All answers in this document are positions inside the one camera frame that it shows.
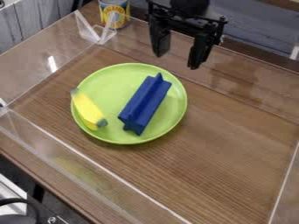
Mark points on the clear acrylic enclosure wall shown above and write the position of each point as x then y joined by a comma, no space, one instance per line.
224,168

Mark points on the yellow toy banana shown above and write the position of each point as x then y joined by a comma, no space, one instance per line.
88,110

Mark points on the yellow printed can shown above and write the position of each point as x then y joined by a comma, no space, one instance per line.
115,11

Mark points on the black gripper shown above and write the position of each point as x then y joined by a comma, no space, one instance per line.
191,16

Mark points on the blue star-shaped block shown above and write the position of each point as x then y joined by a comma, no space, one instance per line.
143,104

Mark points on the green round plate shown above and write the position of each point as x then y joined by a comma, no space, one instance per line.
110,88

